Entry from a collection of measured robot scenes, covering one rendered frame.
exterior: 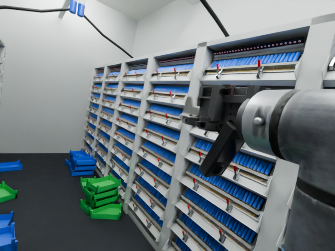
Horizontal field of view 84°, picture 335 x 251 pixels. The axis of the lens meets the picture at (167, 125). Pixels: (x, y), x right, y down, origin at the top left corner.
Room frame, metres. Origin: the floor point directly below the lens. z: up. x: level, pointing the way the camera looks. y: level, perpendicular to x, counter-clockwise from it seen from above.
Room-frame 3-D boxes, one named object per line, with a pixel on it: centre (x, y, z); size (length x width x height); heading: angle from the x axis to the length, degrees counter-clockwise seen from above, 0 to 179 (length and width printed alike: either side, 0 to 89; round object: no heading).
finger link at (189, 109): (0.42, -0.04, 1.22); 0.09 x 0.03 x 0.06; 31
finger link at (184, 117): (0.37, -0.06, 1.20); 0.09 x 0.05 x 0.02; 31
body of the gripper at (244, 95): (0.33, -0.11, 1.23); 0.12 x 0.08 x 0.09; 28
